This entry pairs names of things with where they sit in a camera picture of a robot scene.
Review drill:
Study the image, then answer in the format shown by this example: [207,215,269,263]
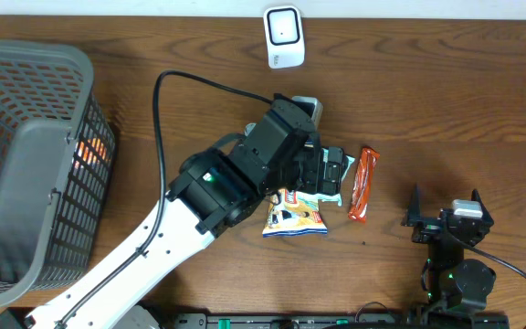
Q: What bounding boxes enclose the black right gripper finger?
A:
[404,185,421,224]
[470,189,492,224]

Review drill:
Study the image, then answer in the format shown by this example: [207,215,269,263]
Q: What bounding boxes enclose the yellow snack chip bag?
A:
[262,188,328,238]

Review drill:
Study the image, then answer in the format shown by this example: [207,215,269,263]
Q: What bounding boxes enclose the red orange snack bar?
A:
[348,147,380,223]

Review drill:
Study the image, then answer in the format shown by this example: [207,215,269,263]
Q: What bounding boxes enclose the teal bottle with grey cap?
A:
[244,122,256,136]

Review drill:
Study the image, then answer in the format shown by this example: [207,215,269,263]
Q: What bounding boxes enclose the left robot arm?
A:
[0,95,348,328]

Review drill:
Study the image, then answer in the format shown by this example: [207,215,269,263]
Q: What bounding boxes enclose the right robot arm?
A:
[402,188,496,325]

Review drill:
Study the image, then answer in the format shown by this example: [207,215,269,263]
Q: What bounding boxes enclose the white barcode scanner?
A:
[263,5,305,69]

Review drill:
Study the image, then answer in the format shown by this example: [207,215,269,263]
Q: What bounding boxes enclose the grey plastic shopping basket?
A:
[0,40,116,307]

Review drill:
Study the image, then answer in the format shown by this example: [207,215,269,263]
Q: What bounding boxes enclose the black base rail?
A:
[160,313,510,329]

